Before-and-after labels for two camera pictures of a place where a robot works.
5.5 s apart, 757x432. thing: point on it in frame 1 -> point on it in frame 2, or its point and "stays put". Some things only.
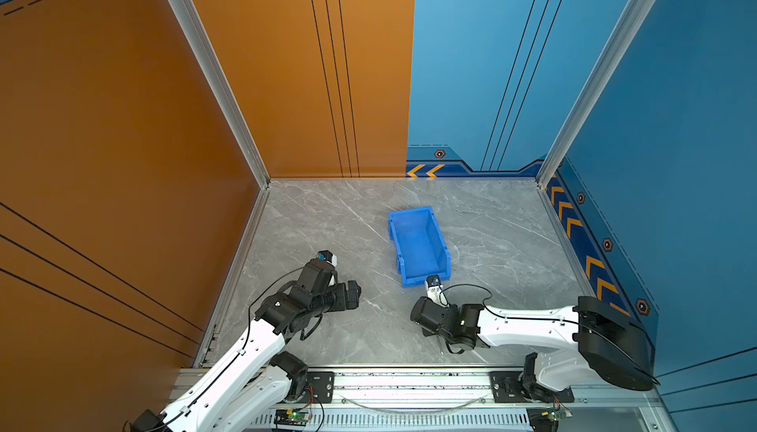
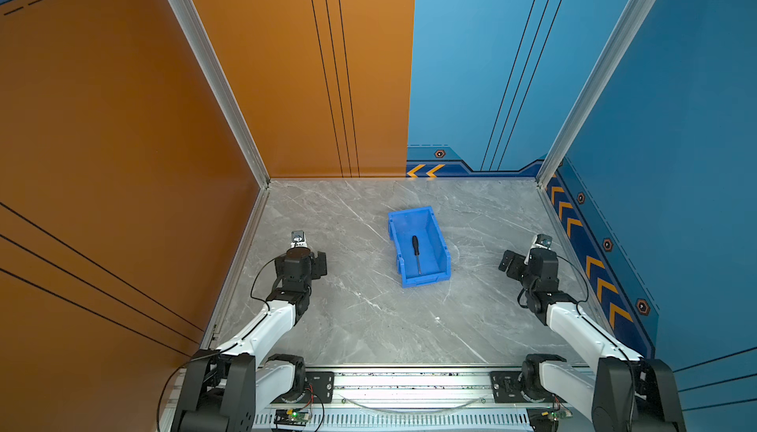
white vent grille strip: [400, 421] stays put
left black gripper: [354, 296] -> [317, 265]
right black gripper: [425, 332] -> [516, 261]
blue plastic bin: [420, 247] stays put
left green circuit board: [291, 416] stays put
